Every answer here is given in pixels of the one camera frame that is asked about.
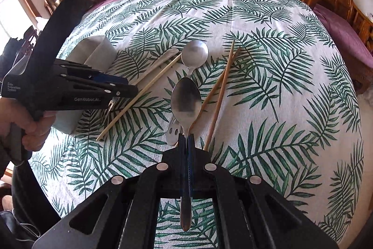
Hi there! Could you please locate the green leaf-print tablecloth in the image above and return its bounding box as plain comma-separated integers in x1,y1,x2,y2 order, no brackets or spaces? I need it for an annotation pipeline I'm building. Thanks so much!
29,0,365,249

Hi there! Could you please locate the pale wooden chopstick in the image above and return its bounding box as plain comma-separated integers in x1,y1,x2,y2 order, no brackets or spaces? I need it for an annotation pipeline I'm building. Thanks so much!
96,54,183,142

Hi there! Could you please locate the small carved wooden chair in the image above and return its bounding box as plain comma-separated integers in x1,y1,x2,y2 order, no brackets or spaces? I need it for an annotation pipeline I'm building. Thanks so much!
23,27,39,49

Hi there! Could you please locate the metal spoon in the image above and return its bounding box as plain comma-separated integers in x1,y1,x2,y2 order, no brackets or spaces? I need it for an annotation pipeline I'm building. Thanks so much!
181,40,209,80
170,77,202,232

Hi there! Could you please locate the purple armchair cushion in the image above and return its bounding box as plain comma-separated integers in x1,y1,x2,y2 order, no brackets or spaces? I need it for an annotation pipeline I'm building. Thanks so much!
313,3,373,75

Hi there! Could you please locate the wooden framed window door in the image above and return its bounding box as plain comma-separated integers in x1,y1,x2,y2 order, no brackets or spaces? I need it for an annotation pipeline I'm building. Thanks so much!
0,0,31,44

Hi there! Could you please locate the grey rectangular tray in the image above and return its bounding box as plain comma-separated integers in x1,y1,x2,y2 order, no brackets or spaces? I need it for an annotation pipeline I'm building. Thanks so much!
55,35,117,135

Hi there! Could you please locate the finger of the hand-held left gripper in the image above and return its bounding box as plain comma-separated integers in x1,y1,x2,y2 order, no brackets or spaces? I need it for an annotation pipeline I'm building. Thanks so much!
54,59,129,85
73,81,139,110

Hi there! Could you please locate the person's left hand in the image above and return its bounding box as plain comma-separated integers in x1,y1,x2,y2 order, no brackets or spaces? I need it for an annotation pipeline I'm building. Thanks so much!
0,97,56,152

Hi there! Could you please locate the black cloth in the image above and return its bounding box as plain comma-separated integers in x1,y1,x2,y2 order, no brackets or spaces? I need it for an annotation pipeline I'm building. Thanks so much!
0,37,22,70

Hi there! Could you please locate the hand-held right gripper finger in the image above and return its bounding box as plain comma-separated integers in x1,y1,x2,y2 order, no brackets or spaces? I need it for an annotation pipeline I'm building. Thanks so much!
186,134,340,249
31,134,187,249

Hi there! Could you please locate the slotted metal fork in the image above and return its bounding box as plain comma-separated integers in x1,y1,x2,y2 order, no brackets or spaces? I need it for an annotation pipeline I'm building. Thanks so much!
167,118,183,147

